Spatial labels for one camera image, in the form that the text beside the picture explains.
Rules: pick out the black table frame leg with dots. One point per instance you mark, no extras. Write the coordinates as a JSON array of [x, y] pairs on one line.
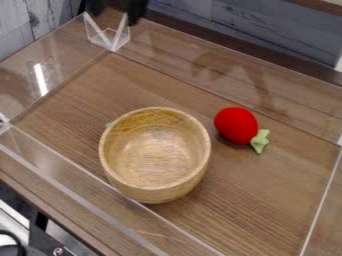
[[40, 240]]

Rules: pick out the clear acrylic corner bracket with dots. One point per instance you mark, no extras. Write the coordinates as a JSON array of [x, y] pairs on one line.
[[110, 38]]

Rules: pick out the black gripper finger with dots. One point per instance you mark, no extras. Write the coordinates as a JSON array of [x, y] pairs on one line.
[[95, 6], [137, 10]]

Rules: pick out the clear acrylic tray wall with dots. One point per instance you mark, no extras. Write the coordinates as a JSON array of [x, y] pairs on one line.
[[115, 225]]

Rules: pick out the light wooden bowl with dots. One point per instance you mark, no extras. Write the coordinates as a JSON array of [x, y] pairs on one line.
[[155, 153]]

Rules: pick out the red plush strawberry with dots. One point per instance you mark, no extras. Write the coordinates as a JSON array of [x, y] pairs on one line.
[[237, 124]]

